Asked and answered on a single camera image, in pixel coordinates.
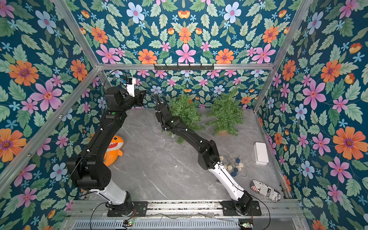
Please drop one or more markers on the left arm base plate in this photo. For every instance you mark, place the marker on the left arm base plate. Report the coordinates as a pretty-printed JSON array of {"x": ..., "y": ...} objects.
[{"x": 135, "y": 208}]

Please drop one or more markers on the newspaper print can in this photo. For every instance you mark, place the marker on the newspaper print can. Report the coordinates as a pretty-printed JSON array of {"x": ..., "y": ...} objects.
[{"x": 265, "y": 191}]

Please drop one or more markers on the orange shark plush toy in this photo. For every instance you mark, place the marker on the orange shark plush toy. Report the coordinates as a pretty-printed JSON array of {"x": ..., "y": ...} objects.
[{"x": 113, "y": 150}]

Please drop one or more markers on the black hook rail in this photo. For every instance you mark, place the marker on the black hook rail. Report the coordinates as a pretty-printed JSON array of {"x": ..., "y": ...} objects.
[{"x": 182, "y": 67}]

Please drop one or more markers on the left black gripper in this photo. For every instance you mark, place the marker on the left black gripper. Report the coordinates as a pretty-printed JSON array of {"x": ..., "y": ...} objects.
[{"x": 138, "y": 98}]

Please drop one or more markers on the white rectangular box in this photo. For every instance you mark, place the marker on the white rectangular box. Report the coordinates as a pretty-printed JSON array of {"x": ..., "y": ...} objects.
[{"x": 261, "y": 154}]

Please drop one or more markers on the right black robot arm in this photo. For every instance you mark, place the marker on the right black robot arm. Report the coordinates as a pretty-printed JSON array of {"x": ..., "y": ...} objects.
[{"x": 208, "y": 155}]

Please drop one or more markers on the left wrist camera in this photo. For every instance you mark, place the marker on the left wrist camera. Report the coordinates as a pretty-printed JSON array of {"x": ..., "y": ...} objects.
[{"x": 130, "y": 86}]

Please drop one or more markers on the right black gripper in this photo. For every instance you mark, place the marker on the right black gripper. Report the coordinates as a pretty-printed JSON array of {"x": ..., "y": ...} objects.
[{"x": 159, "y": 108}]

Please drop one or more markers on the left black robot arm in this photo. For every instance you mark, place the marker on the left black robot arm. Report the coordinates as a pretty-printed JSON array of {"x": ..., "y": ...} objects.
[{"x": 87, "y": 170}]

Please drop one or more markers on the green christmas tree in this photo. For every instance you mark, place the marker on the green christmas tree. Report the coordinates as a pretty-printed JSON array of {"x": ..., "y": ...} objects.
[
  {"x": 186, "y": 108},
  {"x": 226, "y": 113}
]

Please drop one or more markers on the rattan ball string light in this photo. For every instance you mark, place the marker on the rattan ball string light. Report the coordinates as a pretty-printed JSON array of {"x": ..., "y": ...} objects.
[{"x": 234, "y": 164}]

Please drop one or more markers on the white slotted cable duct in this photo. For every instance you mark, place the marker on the white slotted cable duct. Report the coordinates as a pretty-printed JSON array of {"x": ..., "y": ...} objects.
[{"x": 156, "y": 224}]

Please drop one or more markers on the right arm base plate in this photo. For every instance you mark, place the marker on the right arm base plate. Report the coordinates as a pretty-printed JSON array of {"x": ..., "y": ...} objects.
[{"x": 229, "y": 209}]

